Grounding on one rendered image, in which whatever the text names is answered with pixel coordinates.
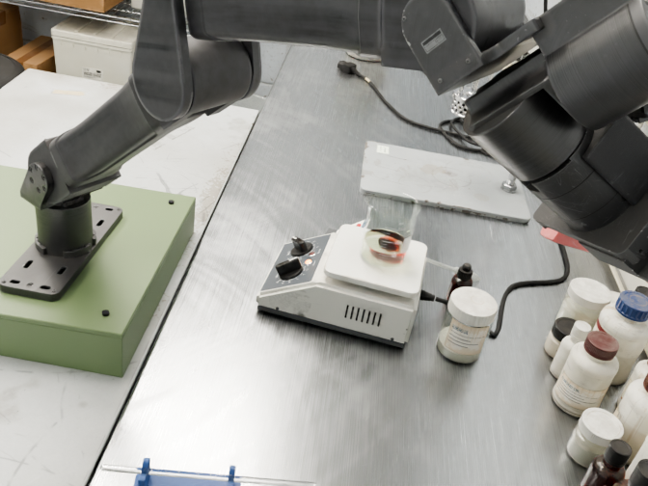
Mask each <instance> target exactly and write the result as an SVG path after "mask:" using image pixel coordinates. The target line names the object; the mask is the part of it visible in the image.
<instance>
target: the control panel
mask: <svg viewBox="0 0 648 486"><path fill-rule="evenodd" d="M330 236H331V234H327V235H323V236H318V237H314V238H310V239H305V240H304V241H305V242H310V243H311V244H312V246H313V248H312V250H311V251H310V252H314V254H313V255H312V256H310V252H308V253H307V254H305V255H303V256H297V257H298V258H299V259H300V261H301V264H302V267H303V271H302V273H301V274H300V275H298V276H297V277H295V278H293V279H291V280H286V281H284V280H281V279H280V276H279V274H278V272H277V270H276V268H275V266H276V265H277V264H279V263H281V262H284V261H286V260H289V259H291V258H294V257H296V256H292V255H291V253H290V252H291V250H292V249H293V248H294V245H293V243H287V244H284V245H283V248H282V250H281V252H280V254H279V256H278V258H277V260H276V262H275V264H274V265H273V267H272V269H271V271H270V273H269V275H268V277H267V279H266V281H265V283H264V285H263V287H262V288H261V290H260V291H264V290H269V289H274V288H279V287H284V286H289V285H294V284H302V283H307V282H311V280H312V278H313V275H314V273H315V271H316V268H317V266H318V264H319V261H320V259H321V258H322V255H323V253H324V251H325V248H326V246H327V244H328V241H329V239H330ZM308 259H310V260H311V262H310V263H306V261H307V260H308Z"/></svg>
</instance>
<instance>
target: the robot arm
mask: <svg viewBox="0 0 648 486"><path fill-rule="evenodd" d="M184 1H185V9H186V15H187V22H188V28H189V32H190V34H191V36H188V37H187V29H186V20H185V11H184V3H183V0H143V2H142V9H141V14H140V20H139V26H138V33H137V39H136V44H135V50H134V56H133V63H132V73H131V74H130V75H129V77H128V81H127V82H126V83H125V84H124V85H123V86H122V88H121V89H119V90H118V91H117V92H116V93H115V94H114V95H113V96H112V97H110V98H109V99H108V100H107V101H106V102H104V103H103V104H102V105H101V106H100V107H99V108H97V109H96V110H95V111H94V112H93V113H91V114H90V115H89V116H88V117H87V118H85V119H84V120H83V121H81V122H80V123H79V124H78V125H76V126H75V127H73V128H72V129H70V130H68V131H66V132H64V133H62V134H61V135H59V136H56V137H52V138H48V139H47V138H45V139H44V140H43V141H42V142H41V143H39V144H38V145H37V146H36V147H35V148H34V149H32V150H31V151H30V153H29V156H28V170H27V173H26V175H25V177H24V180H23V182H22V185H21V188H20V197H21V198H23V199H24V200H25V201H27V202H28V203H30V204H32V205H33V206H34V207H35V211H36V220H37V230H38V232H37V233H36V235H35V242H34V243H33V244H32V245H31V246H30V247H29V248H28V249H27V250H26V251H25V252H24V254H23V255H22V256H21V257H20V258H19V259H18V260H17V261H16V262H15V263H14V264H13V265H12V267H11V268H10V269H9V270H8V271H7V272H6V273H5V274H4V275H3V276H2V277H1V278H0V290H1V291H2V292H4V293H9V294H14V295H19V296H24V297H29V298H35V299H40V300H44V301H50V302H53V301H58V300H60V299H61V298H62V297H63V295H64V294H65V293H66V292H67V290H68V289H69V287H70V286H71V285H72V283H73V282H74V281H75V279H76V278H77V277H78V276H79V274H80V273H81V272H82V270H83V269H84V268H85V266H86V265H87V264H88V262H89V261H90V260H91V259H92V257H93V256H94V255H95V253H96V252H97V250H98V249H99V248H100V246H101V245H102V244H103V242H104V241H105V240H106V239H107V237H108V236H109V235H110V233H111V232H112V231H113V229H114V228H115V227H116V225H117V224H118V223H119V222H120V220H121V219H122V209H121V208H120V207H117V206H112V205H107V204H102V203H96V202H92V200H91V193H92V192H94V191H97V190H100V189H102V187H104V186H107V185H108V184H110V183H112V182H113V181H115V180H116V179H118V178H119V177H121V176H122V175H121V173H120V169H121V168H122V165H123V164H124V163H126V162H127V161H129V160H130V159H132V158H133V157H135V156H136V155H138V154H139V153H141V152H142V151H143V150H145V149H147V148H148V147H150V146H151V145H153V144H154V143H156V142H157V141H159V140H160V139H162V138H163V137H165V136H166V135H168V134H169V133H171V132H172V131H174V130H176V129H178V128H180V127H182V126H183V125H185V124H187V123H190V122H192V121H194V120H196V119H197V118H199V117H201V116H202V115H204V114H206V115H207V116H211V115H214V114H218V113H220V112H222V111H223V110H225V109H226V108H228V107H229V106H231V105H232V104H233V103H235V102H236V101H238V100H241V99H245V98H248V97H250V96H252V95H253V94H254V93H255V92H256V91H257V88H258V86H259V84H260V80H261V55H260V43H261V42H268V43H277V44H286V45H296V46H305V47H314V48H323V49H332V50H341V51H347V52H353V53H355V54H356V55H357V56H359V57H364V58H368V59H377V60H381V66H382V67H387V68H403V69H411V70H419V71H424V73H425V75H426V76H427V78H428V80H429V82H430V83H431V85H432V87H433V89H434V90H435V92H436V94H437V96H439V95H443V94H445V93H448V92H450V91H453V90H455V89H458V88H460V87H463V86H465V85H467V84H470V83H471V82H474V81H476V80H479V79H481V78H484V77H486V76H489V75H491V74H494V73H496V72H498V71H500V70H501V69H503V68H505V67H506V66H508V65H509V64H511V63H512V62H514V61H515V60H517V59H518V58H520V57H521V56H523V55H524V54H526V53H527V52H528V51H529V50H531V49H532V48H534V47H535V46H537V45H538V47H539V48H538V49H536V50H535V51H533V52H532V53H530V54H529V55H527V56H526V57H524V58H523V59H522V60H521V61H519V62H517V63H515V64H513V65H511V66H509V67H507V68H505V69H504V70H502V71H501V72H500V73H498V74H497V75H496V76H495V77H493V78H492V79H491V80H490V81H489V82H487V83H486V84H484V85H483V86H481V87H480V88H478V89H477V90H476V93H475V94H473V95H472V96H470V97H469V98H467V99H466V100H465V104H466V106H467V107H468V110H467V113H466V115H465V118H464V121H463V128H464V131H465V132H466V133H467V134H468V135H469V136H470V137H471V138H472V139H473V140H474V141H475V142H477V143H478V144H479V145H480V146H481V147H482V148H483V149H484V150H486V151H487V152H488V153H489V154H490V155H491V156H492V157H493V158H494V159H496V160H497V161H498V162H499V163H500V164H501V165H502V166H503V168H505V169H506V170H507V171H508V172H509V173H510V174H512V175H513V176H514V177H516V178H517V179H518V180H519V181H520V182H521V183H523V185H524V186H525V187H526V188H527V189H528V190H529V191H530V192H531V193H532V194H533V195H535V196H536V197H537V198H538V199H539V200H540V201H541V202H542V203H541V205H540V206H539V207H538V208H537V210H536V211H535V212H534V214H533V219H534V220H535V221H536V222H537V223H538V224H540V225H541V226H542V227H543V228H542V229H541V235H542V236H543V237H545V238H547V239H549V240H551V241H552V242H555V243H558V244H561V245H565V246H568V247H572V248H575V249H579V250H582V251H586V252H588V253H590V254H591V255H593V256H594V257H595V258H597V259H598V260H600V261H602V262H605V263H607V264H609V265H611V266H614V267H616V268H618V269H620V270H622V271H625V272H627V273H629V274H631V275H634V276H636V277H638V278H640V279H642V280H644V281H645V282H647V283H648V137H647V136H646V135H645V134H644V133H643V131H642V130H641V129H640V128H639V127H638V126H637V125H636V124H635V122H638V123H642V122H647V121H648V0H561V1H560V2H558V3H557V4H555V5H554V6H553V7H551V8H550V9H548V10H547V11H546V12H544V13H542V14H541V15H539V16H537V17H534V18H533V19H532V20H530V21H528V19H527V16H526V15H525V13H526V1H525V0H184Z"/></svg>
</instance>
